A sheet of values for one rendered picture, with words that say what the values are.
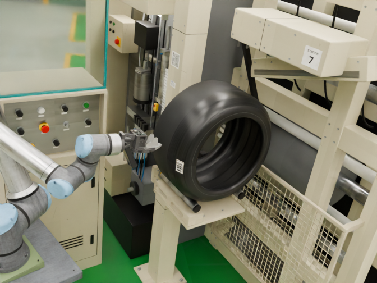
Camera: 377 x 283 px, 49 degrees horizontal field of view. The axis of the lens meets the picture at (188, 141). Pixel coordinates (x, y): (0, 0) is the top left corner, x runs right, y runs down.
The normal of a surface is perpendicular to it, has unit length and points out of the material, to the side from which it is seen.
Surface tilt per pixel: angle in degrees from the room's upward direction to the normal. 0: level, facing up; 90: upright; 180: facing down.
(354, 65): 90
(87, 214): 90
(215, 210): 0
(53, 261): 0
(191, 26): 90
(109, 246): 0
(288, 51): 90
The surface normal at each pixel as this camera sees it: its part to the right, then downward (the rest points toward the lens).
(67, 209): 0.53, 0.45
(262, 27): -0.84, 0.15
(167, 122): -0.70, -0.26
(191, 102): -0.38, -0.63
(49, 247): 0.12, -0.88
